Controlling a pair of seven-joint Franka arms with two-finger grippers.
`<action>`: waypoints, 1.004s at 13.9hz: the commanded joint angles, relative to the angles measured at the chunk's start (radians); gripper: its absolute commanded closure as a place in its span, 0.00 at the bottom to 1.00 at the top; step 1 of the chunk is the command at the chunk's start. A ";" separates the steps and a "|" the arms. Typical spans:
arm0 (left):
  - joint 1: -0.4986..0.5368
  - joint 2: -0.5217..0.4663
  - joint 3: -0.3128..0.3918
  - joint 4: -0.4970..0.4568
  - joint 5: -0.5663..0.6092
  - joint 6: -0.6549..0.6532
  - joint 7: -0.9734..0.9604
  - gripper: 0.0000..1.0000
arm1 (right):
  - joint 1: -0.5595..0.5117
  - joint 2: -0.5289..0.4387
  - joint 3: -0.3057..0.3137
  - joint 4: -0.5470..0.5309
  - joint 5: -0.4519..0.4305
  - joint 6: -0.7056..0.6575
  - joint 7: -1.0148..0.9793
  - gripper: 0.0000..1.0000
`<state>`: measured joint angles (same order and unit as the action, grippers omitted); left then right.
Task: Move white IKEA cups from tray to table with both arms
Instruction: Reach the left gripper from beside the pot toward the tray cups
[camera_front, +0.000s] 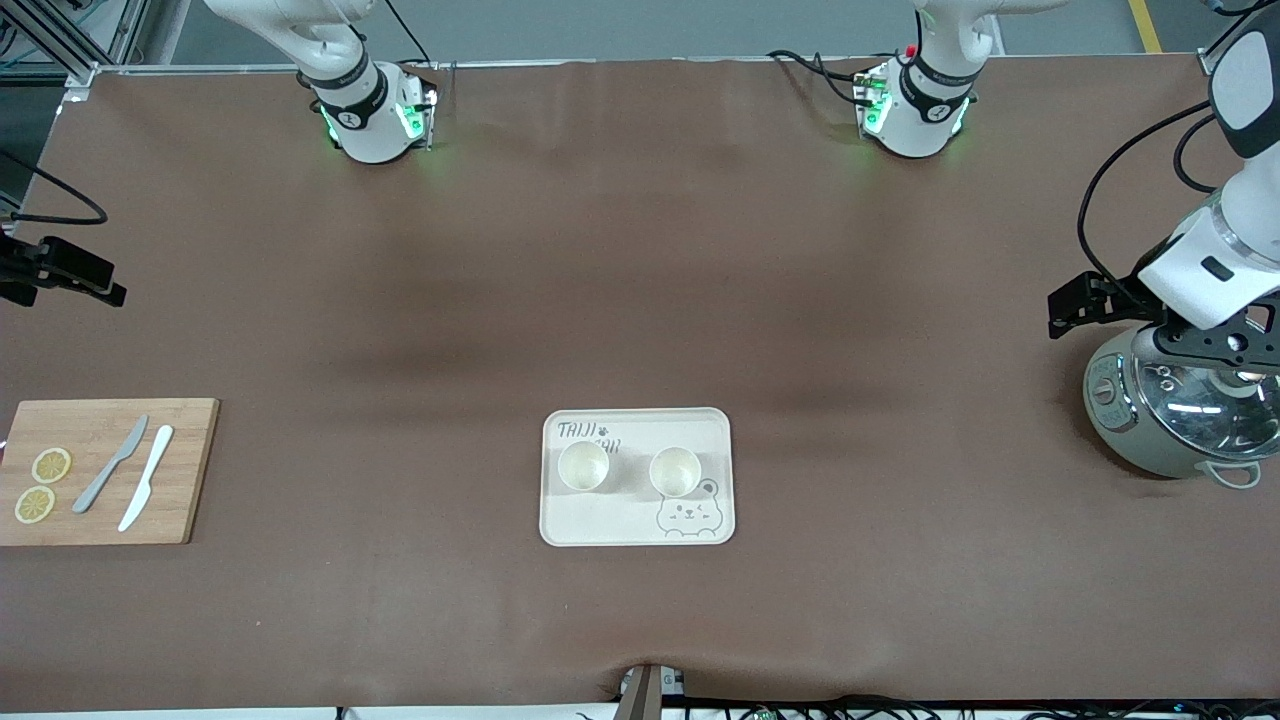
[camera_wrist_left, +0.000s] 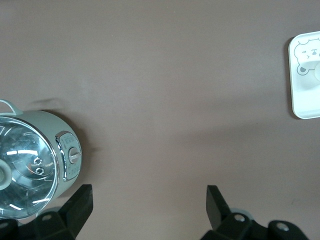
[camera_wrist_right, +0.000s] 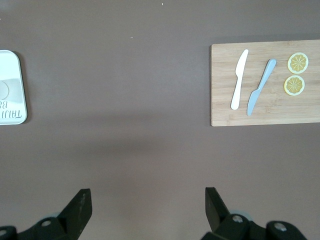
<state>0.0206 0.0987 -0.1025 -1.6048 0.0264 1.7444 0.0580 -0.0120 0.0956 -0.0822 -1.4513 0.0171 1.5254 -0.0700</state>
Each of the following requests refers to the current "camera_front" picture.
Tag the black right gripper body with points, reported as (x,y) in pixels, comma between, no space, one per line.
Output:
(40,265)

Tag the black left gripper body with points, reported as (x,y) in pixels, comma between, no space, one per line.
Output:
(1100,297)

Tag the white plastic cup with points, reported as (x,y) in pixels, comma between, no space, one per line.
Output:
(584,466)
(675,472)

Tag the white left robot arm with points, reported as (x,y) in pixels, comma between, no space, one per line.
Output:
(910,140)

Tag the grey-green cooking pot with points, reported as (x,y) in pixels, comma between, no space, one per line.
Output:
(1120,420)

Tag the glass pot lid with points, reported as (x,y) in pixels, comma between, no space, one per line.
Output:
(1200,410)

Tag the grey plastic knife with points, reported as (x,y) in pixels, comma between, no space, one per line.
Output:
(108,468)

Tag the yellow lemon slice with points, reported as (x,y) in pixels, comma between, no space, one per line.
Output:
(35,505)
(51,465)

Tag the white plastic knife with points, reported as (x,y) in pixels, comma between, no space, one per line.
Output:
(148,478)

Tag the bamboo cutting board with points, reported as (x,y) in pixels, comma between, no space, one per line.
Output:
(190,470)

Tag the brown table mat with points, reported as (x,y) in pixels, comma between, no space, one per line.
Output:
(640,250)

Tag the cream tray with bear print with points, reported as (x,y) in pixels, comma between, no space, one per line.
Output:
(640,525)

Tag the aluminium frame post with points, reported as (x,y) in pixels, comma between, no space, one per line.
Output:
(1212,62)
(50,35)

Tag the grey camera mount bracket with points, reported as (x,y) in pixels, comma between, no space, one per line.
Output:
(645,695)

